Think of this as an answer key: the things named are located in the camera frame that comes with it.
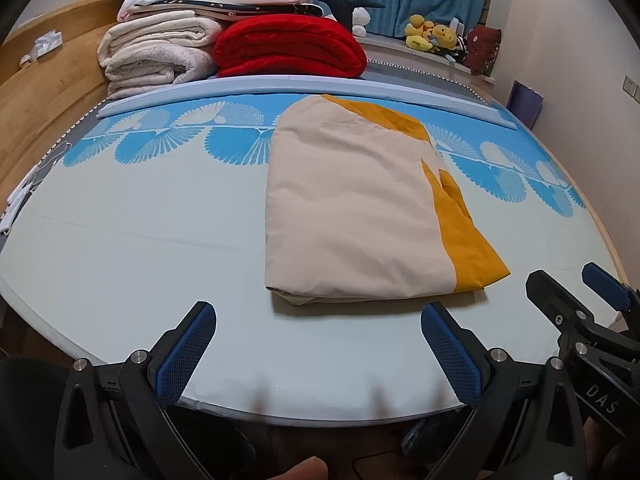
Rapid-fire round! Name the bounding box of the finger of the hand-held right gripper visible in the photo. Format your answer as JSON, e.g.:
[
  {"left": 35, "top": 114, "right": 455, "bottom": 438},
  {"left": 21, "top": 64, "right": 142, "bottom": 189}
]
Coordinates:
[
  {"left": 525, "top": 270, "right": 640, "bottom": 368},
  {"left": 581, "top": 261, "right": 640, "bottom": 313}
]

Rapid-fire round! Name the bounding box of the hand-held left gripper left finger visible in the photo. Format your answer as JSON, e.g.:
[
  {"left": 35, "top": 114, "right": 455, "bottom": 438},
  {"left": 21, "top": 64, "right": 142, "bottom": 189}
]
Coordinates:
[{"left": 54, "top": 301, "right": 217, "bottom": 480}]

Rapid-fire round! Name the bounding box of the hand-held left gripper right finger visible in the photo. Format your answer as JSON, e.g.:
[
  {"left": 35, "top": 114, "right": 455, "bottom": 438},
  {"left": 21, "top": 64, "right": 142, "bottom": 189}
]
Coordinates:
[{"left": 421, "top": 301, "right": 586, "bottom": 480}]

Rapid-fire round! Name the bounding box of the beige and mustard jacket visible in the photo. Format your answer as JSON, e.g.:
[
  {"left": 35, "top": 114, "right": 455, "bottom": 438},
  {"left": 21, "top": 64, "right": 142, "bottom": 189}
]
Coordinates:
[{"left": 263, "top": 94, "right": 512, "bottom": 307}]

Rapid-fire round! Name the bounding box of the person's right hand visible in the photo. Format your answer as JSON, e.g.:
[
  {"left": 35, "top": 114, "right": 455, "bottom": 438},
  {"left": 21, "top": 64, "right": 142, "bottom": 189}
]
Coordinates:
[{"left": 582, "top": 412, "right": 640, "bottom": 480}]

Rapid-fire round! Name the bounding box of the light blue printed bed sheet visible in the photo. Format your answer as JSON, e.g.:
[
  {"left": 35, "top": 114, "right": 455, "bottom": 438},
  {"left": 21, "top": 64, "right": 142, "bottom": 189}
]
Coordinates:
[{"left": 0, "top": 92, "right": 626, "bottom": 423}]

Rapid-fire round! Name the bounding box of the purple box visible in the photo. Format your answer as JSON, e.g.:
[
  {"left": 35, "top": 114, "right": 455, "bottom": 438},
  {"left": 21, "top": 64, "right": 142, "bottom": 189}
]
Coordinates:
[{"left": 506, "top": 80, "right": 543, "bottom": 128}]

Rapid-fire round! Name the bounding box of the beige garment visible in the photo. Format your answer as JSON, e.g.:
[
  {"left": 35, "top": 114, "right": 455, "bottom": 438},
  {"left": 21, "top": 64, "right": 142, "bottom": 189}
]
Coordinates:
[{"left": 50, "top": 57, "right": 501, "bottom": 161}]

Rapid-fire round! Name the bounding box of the yellow and blue plush toy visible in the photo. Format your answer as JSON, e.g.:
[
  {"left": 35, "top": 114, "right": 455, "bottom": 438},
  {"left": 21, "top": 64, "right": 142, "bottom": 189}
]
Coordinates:
[{"left": 431, "top": 24, "right": 458, "bottom": 53}]

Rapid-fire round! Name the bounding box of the white speckled folded quilt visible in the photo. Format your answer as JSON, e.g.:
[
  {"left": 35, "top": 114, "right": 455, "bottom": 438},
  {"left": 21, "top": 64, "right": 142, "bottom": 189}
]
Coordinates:
[{"left": 100, "top": 44, "right": 217, "bottom": 101}]

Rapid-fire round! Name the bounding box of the cream folded blanket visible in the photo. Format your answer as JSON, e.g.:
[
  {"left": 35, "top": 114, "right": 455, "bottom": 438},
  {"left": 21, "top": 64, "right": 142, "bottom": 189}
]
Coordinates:
[{"left": 97, "top": 15, "right": 224, "bottom": 56}]

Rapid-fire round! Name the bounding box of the red folded blanket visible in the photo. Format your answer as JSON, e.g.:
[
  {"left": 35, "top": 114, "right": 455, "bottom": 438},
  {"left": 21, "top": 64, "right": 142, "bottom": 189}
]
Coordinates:
[{"left": 214, "top": 15, "right": 368, "bottom": 79}]

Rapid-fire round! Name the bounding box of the white tissue packet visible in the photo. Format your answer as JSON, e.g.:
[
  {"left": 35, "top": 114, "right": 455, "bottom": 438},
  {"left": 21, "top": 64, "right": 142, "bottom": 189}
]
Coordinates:
[{"left": 27, "top": 31, "right": 64, "bottom": 61}]

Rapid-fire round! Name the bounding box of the dark-trimmed folded quilt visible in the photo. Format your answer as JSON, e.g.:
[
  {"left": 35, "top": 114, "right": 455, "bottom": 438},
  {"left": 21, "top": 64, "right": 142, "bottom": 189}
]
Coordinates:
[{"left": 132, "top": 0, "right": 326, "bottom": 23}]

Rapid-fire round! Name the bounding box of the black cable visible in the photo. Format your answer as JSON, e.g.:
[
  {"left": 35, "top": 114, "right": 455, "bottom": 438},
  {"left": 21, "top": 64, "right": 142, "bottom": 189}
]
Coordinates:
[{"left": 350, "top": 447, "right": 408, "bottom": 480}]

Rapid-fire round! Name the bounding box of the wooden bed frame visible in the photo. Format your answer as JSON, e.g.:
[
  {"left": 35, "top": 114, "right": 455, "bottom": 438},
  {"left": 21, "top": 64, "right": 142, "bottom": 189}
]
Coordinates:
[{"left": 0, "top": 0, "right": 633, "bottom": 281}]

